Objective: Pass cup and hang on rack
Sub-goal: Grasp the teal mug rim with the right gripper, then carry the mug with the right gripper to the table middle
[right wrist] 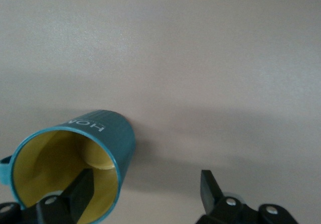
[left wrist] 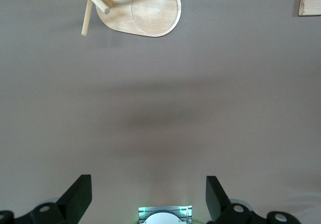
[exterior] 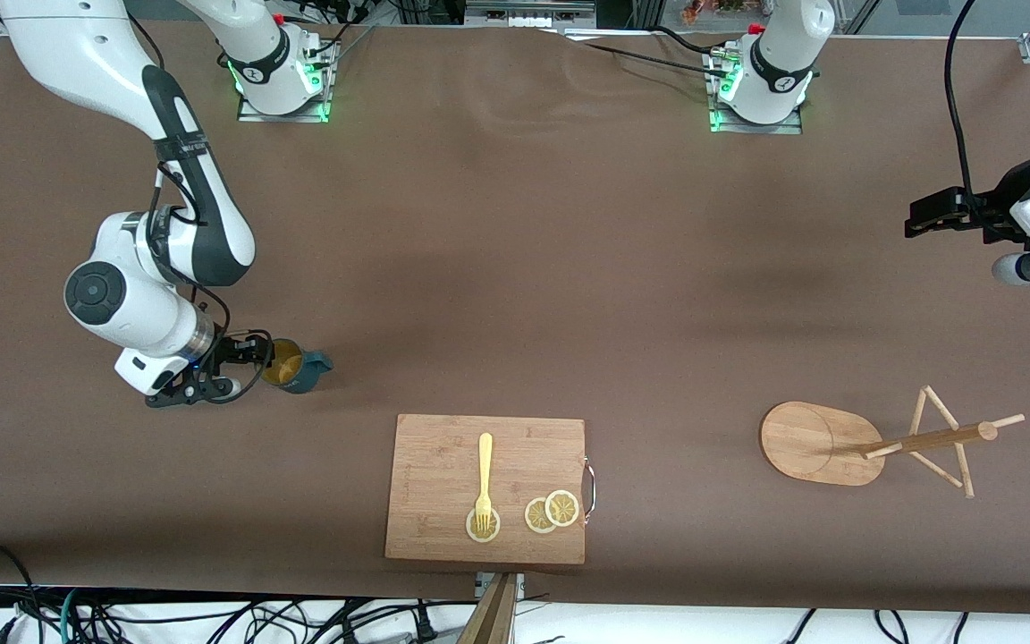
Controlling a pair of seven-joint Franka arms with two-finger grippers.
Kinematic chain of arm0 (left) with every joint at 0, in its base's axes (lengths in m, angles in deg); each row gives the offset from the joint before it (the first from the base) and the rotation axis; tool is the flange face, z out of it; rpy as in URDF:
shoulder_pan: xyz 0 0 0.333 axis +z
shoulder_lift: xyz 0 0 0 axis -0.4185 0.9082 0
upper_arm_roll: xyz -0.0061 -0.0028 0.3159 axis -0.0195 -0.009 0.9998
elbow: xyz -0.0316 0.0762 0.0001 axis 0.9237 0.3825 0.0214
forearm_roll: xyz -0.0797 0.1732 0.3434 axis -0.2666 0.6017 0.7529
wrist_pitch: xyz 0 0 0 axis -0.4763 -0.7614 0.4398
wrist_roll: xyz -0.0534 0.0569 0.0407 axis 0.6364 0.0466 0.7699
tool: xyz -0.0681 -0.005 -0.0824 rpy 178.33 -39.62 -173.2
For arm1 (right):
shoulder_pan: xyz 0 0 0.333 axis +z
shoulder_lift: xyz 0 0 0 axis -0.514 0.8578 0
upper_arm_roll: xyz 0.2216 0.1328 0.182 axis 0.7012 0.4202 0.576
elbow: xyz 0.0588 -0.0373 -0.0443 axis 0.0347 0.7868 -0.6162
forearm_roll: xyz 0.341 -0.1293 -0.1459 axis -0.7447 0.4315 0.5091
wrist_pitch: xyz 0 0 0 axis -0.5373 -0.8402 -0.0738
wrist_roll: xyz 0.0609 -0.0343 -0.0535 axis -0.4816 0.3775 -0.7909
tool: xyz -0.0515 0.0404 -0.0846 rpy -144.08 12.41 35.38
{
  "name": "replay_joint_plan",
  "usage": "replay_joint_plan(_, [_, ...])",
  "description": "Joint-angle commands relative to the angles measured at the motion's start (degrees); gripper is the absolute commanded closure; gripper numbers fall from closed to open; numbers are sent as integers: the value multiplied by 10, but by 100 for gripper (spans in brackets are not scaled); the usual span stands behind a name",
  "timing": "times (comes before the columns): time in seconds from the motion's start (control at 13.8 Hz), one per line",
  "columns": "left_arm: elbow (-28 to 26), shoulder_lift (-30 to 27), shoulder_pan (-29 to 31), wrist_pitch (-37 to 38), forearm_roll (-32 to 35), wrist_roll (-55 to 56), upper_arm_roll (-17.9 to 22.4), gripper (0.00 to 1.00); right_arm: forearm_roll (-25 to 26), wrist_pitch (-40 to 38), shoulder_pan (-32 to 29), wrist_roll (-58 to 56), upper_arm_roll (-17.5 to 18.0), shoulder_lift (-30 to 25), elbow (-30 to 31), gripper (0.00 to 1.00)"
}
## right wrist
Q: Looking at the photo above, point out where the brown table cover mat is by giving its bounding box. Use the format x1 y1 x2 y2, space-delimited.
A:
0 0 321 224

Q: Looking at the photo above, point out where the teal mug with yellow interior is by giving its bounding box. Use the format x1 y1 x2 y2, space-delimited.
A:
0 109 136 224

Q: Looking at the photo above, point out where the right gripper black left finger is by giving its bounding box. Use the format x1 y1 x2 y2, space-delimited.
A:
0 168 95 224

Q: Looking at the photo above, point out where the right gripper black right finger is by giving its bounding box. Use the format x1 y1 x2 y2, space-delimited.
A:
195 169 299 224

